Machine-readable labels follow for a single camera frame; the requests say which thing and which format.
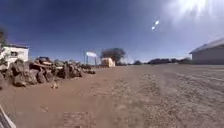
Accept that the small beige building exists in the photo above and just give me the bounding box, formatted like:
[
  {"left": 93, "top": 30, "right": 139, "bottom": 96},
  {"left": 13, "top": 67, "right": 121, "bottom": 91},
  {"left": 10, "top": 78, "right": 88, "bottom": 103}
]
[{"left": 100, "top": 57, "right": 117, "bottom": 68}]

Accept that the dark broad tree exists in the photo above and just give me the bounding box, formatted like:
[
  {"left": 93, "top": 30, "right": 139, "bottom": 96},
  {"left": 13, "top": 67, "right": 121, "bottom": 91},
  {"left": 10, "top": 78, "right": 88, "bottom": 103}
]
[{"left": 99, "top": 47, "right": 127, "bottom": 66}]

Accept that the white signboard on posts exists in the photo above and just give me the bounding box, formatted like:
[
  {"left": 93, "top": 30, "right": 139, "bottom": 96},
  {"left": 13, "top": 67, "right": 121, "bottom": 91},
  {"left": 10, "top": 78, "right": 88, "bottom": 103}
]
[{"left": 83, "top": 50, "right": 99, "bottom": 66}]

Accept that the distant row of trees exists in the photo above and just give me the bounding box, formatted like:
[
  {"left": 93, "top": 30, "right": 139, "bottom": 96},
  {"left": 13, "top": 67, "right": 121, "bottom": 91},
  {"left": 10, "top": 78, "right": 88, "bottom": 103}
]
[{"left": 132, "top": 57, "right": 192, "bottom": 66}]

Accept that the pile of rocks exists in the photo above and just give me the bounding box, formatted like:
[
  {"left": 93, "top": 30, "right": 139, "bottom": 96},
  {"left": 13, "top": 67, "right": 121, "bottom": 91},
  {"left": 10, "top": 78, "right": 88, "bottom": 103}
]
[{"left": 0, "top": 56, "right": 97, "bottom": 89}]

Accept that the white building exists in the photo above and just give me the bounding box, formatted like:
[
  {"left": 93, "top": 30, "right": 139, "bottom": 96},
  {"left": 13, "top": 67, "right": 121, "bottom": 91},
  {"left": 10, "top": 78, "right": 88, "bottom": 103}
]
[{"left": 0, "top": 43, "right": 30, "bottom": 65}]

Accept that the long pale building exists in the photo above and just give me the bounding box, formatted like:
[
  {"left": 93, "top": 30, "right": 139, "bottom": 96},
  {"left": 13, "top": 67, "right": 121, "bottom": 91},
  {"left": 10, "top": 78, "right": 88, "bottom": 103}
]
[{"left": 188, "top": 37, "right": 224, "bottom": 66}]

